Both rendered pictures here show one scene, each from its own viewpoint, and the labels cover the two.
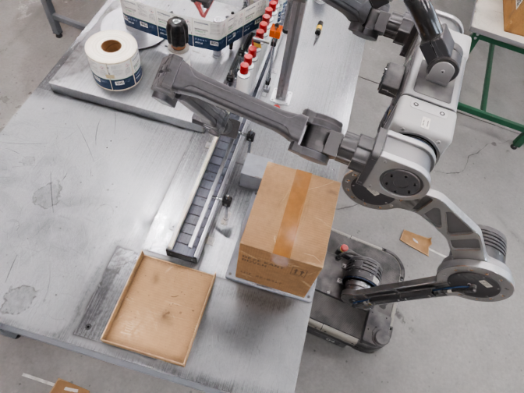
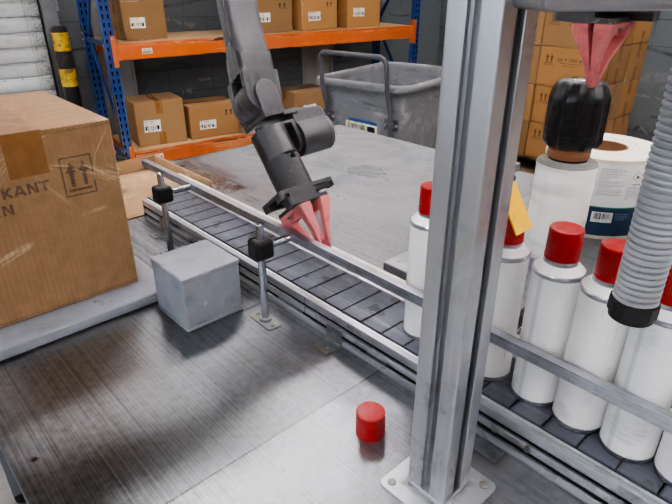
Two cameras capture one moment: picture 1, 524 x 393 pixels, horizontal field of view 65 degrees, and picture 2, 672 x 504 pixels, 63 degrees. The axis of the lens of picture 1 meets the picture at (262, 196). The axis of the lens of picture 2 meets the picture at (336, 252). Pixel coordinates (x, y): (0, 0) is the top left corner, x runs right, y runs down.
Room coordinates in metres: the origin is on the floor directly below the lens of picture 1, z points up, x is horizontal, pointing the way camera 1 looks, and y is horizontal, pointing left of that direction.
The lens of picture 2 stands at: (1.56, -0.37, 1.30)
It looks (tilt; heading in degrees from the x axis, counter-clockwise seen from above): 26 degrees down; 132
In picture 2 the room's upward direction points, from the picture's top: straight up
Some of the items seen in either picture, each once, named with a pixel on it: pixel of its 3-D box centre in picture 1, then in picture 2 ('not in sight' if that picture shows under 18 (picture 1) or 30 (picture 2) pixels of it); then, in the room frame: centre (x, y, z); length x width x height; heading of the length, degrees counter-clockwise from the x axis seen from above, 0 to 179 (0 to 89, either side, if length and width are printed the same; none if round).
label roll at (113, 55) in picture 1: (115, 60); (596, 182); (1.25, 0.70, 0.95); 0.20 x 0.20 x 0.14
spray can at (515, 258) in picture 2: (250, 68); (498, 294); (1.33, 0.15, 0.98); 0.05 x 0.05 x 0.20
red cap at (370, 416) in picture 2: not in sight; (370, 420); (1.26, 0.02, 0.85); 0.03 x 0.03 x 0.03
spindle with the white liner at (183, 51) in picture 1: (178, 53); (562, 182); (1.28, 0.44, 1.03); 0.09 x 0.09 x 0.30
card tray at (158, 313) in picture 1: (161, 305); (133, 185); (0.34, 0.24, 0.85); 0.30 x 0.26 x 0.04; 175
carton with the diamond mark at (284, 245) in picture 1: (286, 231); (14, 198); (0.62, -0.10, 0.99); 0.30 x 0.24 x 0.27; 174
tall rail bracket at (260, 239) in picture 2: (244, 142); (273, 268); (1.00, 0.11, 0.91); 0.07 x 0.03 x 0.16; 85
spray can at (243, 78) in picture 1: (242, 84); (428, 262); (1.23, 0.16, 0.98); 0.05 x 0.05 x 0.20
